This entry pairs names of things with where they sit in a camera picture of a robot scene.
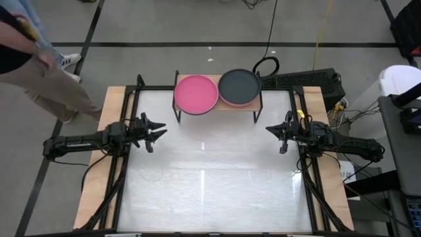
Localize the white paper label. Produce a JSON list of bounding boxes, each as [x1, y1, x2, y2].
[[338, 160, 358, 184]]

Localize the yellow floor cable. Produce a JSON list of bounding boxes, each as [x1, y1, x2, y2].
[[311, 0, 335, 70]]

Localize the white chair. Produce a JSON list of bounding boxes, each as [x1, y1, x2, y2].
[[379, 65, 421, 98]]

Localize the black base cable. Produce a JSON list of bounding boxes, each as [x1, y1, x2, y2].
[[52, 153, 111, 192]]

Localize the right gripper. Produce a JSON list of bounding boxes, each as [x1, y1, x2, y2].
[[265, 111, 313, 155]]

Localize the black looped floor cable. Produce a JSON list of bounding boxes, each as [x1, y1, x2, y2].
[[252, 0, 281, 77]]

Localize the grey desk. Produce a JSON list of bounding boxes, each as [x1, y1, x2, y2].
[[377, 95, 421, 198]]

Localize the wooden shelf black metal frame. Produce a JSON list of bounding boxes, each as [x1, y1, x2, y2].
[[172, 70, 264, 124]]

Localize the black computer case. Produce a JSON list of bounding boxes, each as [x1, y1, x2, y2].
[[259, 68, 347, 112]]

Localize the black aluminium table frame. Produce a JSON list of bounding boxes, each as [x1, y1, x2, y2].
[[74, 74, 355, 237]]

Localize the black device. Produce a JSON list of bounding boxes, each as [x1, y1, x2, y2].
[[399, 107, 421, 134]]

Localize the yellow power plug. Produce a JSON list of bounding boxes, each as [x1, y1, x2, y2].
[[332, 101, 345, 120]]

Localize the dark grey plate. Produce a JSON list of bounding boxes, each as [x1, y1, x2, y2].
[[217, 68, 262, 105]]

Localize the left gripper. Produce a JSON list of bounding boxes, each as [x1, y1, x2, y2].
[[129, 112, 168, 154]]

